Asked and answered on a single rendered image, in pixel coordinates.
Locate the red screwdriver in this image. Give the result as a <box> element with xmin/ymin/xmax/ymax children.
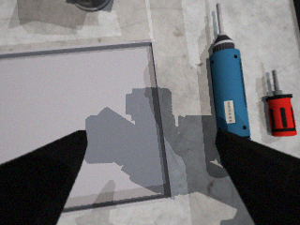
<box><xmin>265</xmin><ymin>70</ymin><xmax>297</xmax><ymax>137</ymax></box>

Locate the pale grey shallow rectangular tray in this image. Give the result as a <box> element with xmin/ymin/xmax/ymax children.
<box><xmin>0</xmin><ymin>39</ymin><xmax>174</xmax><ymax>217</ymax></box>

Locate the grey cylinder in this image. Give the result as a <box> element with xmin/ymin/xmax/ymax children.
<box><xmin>72</xmin><ymin>0</ymin><xmax>111</xmax><ymax>12</ymax></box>

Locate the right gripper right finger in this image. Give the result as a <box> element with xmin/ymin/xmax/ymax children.
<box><xmin>215</xmin><ymin>129</ymin><xmax>300</xmax><ymax>225</ymax></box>

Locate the blue electric screwdriver barrel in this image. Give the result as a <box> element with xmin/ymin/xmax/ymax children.
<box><xmin>209</xmin><ymin>3</ymin><xmax>251</xmax><ymax>140</ymax></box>

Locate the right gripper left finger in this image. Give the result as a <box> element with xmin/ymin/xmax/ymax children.
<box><xmin>0</xmin><ymin>130</ymin><xmax>88</xmax><ymax>225</ymax></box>

